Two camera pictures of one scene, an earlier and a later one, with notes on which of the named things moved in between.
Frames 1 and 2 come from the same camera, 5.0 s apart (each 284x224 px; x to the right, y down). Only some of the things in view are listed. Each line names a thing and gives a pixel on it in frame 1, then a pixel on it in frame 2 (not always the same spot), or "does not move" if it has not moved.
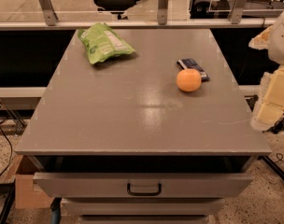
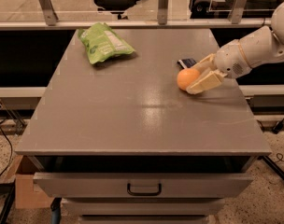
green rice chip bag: [100, 42] does not move
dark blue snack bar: [191, 63] does not move
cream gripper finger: [262, 40] → [206, 63]
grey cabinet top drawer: [142, 185] does not move
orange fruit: [188, 80] does not move
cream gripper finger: [275, 98] → [215, 77]
